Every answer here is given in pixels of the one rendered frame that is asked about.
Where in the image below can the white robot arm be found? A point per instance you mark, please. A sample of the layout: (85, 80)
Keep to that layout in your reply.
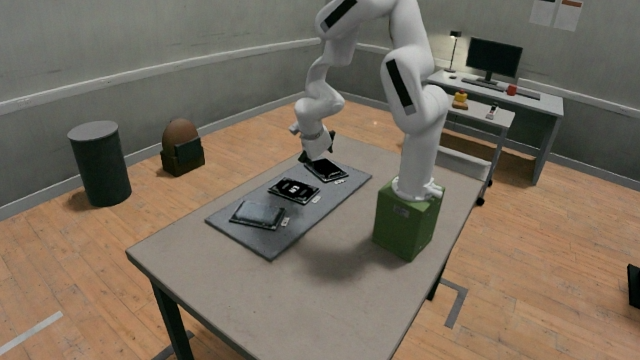
(402, 72)

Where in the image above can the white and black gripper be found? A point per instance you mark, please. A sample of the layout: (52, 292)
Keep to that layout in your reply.
(314, 148)

